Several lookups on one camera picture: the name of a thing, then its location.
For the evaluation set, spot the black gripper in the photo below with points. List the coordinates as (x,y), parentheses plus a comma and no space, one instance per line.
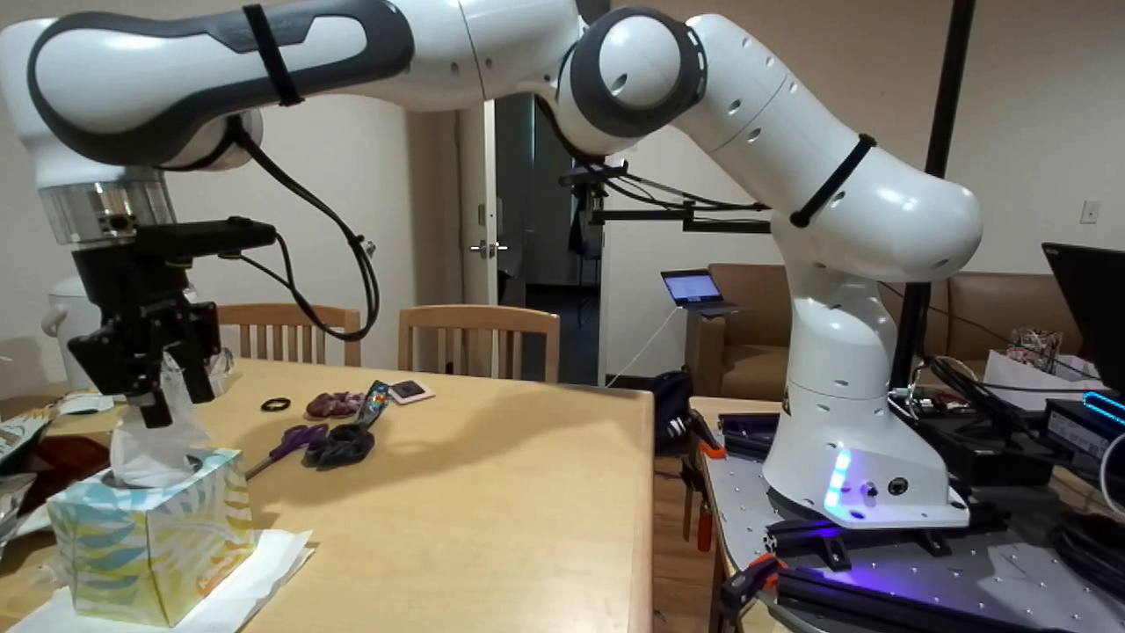
(146,319)

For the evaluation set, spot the white tissue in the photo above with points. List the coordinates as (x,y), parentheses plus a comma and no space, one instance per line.
(159,457)

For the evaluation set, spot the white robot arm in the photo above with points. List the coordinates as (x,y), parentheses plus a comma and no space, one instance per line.
(110,105)

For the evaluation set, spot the patterned tissue box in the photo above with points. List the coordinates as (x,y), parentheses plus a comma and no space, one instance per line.
(151,553)

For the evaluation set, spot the white napkin under box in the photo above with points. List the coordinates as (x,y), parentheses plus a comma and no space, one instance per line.
(227,611)

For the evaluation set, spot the black electronics box blue light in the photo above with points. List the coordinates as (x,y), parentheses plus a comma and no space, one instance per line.
(1080,430)

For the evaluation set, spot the left wooden chair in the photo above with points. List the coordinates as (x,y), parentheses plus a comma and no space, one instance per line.
(286,331)

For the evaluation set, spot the wooden chair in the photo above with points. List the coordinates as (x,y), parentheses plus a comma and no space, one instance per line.
(480,339)
(286,331)

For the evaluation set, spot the white electric water boiler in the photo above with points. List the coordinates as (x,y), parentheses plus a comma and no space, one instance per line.
(72,316)

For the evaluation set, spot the maroon scrunchie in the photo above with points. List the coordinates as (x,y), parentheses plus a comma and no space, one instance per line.
(334,407)

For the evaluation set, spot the snack wrappers pile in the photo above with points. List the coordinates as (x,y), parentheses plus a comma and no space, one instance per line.
(35,465)

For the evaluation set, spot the black fabric bundle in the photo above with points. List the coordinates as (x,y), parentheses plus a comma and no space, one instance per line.
(342,444)

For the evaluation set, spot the pink phone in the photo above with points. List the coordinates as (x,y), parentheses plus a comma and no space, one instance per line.
(410,393)

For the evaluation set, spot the right wooden chair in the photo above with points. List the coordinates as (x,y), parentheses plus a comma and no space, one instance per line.
(480,339)

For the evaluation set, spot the small laptop screen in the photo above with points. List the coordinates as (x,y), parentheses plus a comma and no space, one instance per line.
(690,290)

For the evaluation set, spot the brown sofa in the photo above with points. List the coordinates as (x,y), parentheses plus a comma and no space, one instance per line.
(744,345)

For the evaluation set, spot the black monitor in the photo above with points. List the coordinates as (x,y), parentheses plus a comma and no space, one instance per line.
(1094,292)

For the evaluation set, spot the purple handled scissors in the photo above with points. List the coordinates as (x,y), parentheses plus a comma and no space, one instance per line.
(290,441)

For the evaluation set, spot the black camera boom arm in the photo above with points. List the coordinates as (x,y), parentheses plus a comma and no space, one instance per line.
(619,194)

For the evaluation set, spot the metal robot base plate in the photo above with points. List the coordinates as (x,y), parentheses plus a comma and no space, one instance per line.
(798,574)

